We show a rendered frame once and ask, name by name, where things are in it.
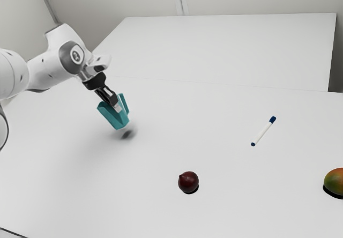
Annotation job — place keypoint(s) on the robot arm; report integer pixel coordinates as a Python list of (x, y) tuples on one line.
[(40, 63)]

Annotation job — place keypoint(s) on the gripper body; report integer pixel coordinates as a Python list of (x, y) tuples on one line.
[(95, 82)]

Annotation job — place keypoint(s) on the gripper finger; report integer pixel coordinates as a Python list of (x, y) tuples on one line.
[(111, 100)]

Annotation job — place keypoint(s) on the dark red plum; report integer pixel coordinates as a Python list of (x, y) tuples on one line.
[(188, 182)]

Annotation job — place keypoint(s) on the teal faceted mug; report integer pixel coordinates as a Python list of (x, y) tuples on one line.
[(114, 116)]

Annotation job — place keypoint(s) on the green and orange mango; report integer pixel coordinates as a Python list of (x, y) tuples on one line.
[(334, 181)]

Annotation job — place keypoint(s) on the white marker with blue cap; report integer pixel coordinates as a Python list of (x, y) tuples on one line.
[(263, 131)]

